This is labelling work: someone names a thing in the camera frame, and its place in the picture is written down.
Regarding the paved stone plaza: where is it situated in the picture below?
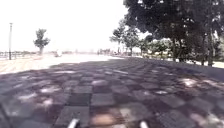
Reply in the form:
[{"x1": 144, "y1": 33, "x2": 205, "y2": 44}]
[{"x1": 0, "y1": 53, "x2": 224, "y2": 128}]

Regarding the robot's own part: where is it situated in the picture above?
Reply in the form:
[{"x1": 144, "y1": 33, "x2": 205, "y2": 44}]
[
  {"x1": 67, "y1": 118, "x2": 80, "y2": 128},
  {"x1": 139, "y1": 120, "x2": 149, "y2": 128}
]

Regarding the small lone tree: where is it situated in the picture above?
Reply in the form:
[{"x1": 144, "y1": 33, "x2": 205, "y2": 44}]
[{"x1": 32, "y1": 28, "x2": 51, "y2": 56}]

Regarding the row of large trees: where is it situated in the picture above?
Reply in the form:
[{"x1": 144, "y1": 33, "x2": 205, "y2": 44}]
[{"x1": 109, "y1": 0, "x2": 224, "y2": 67}]

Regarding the tall pole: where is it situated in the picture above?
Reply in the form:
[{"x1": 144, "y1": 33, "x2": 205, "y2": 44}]
[{"x1": 8, "y1": 22, "x2": 14, "y2": 61}]

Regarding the low railing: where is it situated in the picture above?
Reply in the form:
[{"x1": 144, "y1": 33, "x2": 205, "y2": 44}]
[{"x1": 0, "y1": 50, "x2": 38, "y2": 60}]

